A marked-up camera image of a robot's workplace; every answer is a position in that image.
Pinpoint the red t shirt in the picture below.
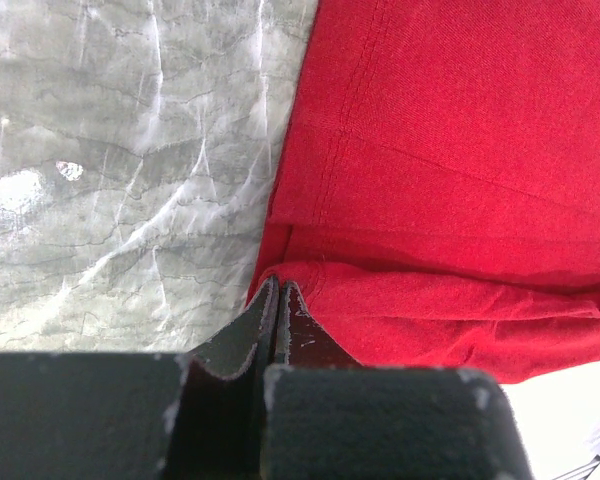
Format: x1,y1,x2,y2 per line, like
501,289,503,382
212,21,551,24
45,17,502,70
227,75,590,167
252,1,600,383

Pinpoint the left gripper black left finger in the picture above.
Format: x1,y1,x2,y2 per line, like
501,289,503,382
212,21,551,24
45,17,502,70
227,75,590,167
0,279,279,479

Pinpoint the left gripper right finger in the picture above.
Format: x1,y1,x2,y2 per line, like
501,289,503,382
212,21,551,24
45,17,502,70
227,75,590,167
262,283,531,479

